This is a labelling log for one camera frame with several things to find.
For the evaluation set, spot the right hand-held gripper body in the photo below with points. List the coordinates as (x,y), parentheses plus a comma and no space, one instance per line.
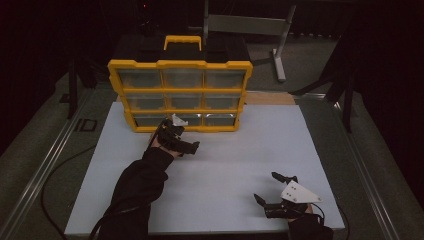
(296,193)

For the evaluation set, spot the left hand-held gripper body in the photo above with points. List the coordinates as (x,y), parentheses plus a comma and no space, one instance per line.
(171,135)

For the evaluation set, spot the clear plastic drawer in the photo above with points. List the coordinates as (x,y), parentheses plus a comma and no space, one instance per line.
(195,120)

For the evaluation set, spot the yellow black organizer case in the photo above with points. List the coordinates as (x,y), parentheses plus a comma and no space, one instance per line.
(181,63)

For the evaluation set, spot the person's left hand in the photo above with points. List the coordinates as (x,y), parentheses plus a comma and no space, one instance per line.
(155,141)

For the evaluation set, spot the person's right hand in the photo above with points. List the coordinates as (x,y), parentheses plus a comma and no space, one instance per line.
(308,226)

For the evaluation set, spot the set of clear organizer bins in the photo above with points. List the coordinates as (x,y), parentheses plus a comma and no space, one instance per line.
(140,79)

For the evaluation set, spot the wooden board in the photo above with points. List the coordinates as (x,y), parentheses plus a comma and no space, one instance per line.
(270,98)

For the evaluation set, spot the dark rectangular floor plate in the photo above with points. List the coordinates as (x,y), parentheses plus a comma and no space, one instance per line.
(86,125)

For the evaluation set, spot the black tripod stand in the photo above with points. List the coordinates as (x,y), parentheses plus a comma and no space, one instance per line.
(348,100)

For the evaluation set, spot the aluminium rail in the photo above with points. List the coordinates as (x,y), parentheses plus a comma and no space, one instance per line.
(366,186)
(43,173)

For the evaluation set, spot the grey metal table frame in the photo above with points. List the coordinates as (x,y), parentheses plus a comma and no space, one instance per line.
(246,25)

